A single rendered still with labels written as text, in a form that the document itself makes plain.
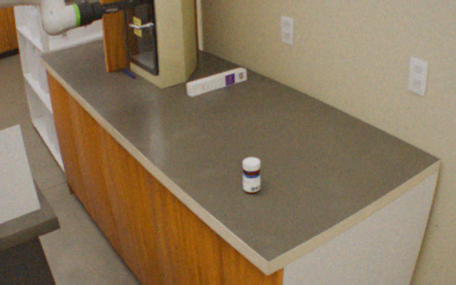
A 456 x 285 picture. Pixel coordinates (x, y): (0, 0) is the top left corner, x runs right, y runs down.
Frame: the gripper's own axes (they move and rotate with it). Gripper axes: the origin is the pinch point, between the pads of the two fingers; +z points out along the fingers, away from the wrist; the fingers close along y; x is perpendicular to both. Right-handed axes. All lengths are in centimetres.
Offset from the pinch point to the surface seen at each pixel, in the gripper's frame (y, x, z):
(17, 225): -62, 37, -70
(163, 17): -4.7, 7.6, 7.8
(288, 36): -32, 17, 47
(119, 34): 32.4, 20.2, 3.1
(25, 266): -59, 53, -72
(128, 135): -34, 37, -23
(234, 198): -84, 37, -16
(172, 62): -4.7, 27.1, 10.5
